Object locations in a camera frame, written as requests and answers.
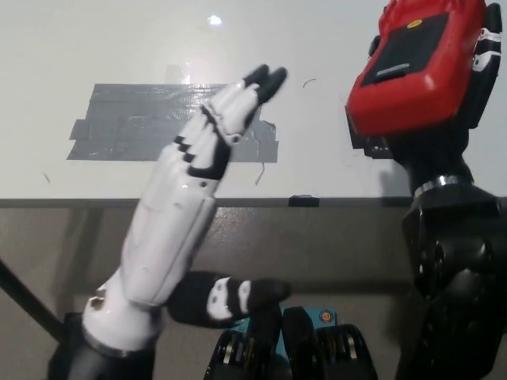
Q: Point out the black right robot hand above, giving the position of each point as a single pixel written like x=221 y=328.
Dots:
x=435 y=158

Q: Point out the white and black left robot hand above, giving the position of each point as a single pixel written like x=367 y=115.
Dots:
x=166 y=221

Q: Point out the red and black digital multimeter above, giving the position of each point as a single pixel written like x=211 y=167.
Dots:
x=420 y=91

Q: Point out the black ribbed robot body block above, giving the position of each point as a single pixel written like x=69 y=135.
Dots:
x=301 y=344
x=261 y=348

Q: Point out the teal robot body box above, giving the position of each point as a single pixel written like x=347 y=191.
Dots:
x=326 y=316

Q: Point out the black tape patch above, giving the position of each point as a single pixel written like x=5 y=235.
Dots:
x=358 y=140

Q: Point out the small black tape strip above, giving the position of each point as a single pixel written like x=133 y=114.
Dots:
x=303 y=200

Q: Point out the black diagonal table leg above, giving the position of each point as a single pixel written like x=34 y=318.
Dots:
x=27 y=297

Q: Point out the large grey duct tape patch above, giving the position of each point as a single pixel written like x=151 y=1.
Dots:
x=119 y=126

